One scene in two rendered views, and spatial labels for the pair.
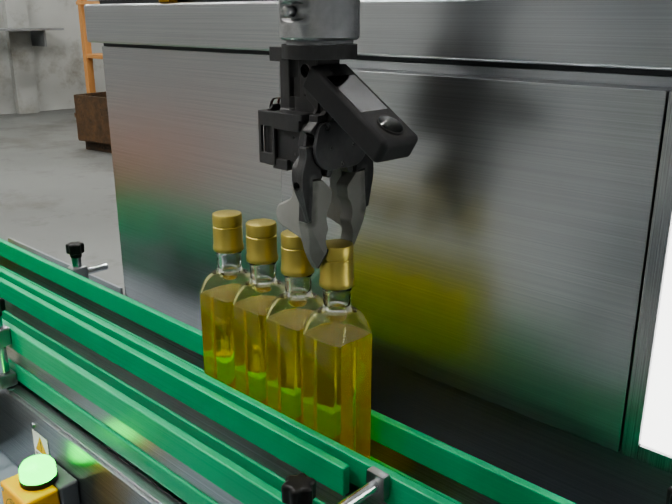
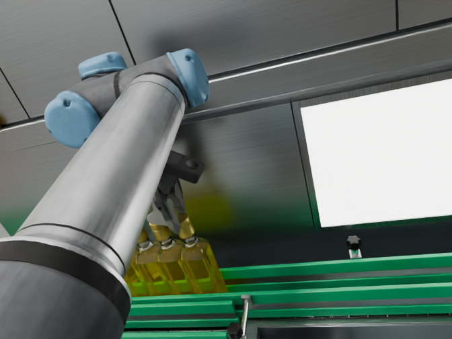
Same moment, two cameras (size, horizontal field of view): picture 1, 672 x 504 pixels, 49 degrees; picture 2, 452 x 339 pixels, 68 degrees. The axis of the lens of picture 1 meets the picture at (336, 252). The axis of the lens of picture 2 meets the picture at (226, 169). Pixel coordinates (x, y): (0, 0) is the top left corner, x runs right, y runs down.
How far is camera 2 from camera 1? 25 cm
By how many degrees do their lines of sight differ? 25
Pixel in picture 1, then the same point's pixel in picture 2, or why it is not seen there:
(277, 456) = (195, 313)
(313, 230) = (173, 220)
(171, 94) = (21, 173)
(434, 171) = not seen: hidden behind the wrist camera
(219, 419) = (157, 313)
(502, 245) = (241, 180)
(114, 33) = not seen: outside the picture
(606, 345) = (298, 199)
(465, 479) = (271, 274)
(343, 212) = (175, 202)
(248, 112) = not seen: hidden behind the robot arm
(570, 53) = (243, 98)
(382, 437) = (228, 276)
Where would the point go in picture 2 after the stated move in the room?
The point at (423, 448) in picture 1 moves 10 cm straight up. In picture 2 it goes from (248, 272) to (238, 241)
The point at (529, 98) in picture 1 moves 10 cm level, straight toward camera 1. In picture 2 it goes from (232, 121) to (250, 136)
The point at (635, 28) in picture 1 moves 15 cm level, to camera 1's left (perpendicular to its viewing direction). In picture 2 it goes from (268, 81) to (204, 113)
